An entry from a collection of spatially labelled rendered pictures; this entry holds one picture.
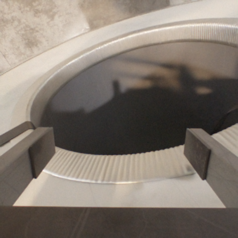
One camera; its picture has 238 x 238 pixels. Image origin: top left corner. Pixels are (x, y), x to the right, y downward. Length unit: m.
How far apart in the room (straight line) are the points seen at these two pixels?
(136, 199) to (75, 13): 1.15
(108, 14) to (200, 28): 0.70
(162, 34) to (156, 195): 0.54
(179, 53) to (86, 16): 0.72
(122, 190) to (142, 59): 0.55
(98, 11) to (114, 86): 0.61
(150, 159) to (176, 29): 0.49
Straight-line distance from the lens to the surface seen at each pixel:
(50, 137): 0.16
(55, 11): 1.28
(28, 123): 0.35
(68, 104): 0.57
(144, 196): 0.17
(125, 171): 0.19
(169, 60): 0.67
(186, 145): 0.17
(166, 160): 0.19
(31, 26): 1.38
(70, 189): 0.20
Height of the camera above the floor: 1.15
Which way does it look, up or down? 49 degrees down
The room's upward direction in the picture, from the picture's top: 169 degrees counter-clockwise
